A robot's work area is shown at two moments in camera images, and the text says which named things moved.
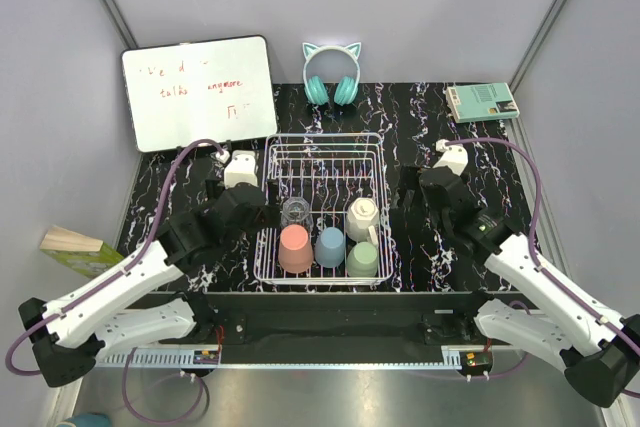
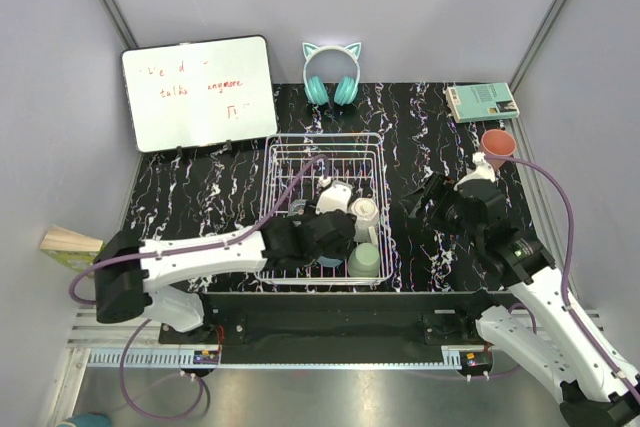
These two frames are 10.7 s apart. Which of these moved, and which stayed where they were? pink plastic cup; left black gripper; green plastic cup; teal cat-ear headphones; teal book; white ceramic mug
Moved: pink plastic cup; left black gripper
Stayed: teal cat-ear headphones; teal book; white ceramic mug; green plastic cup
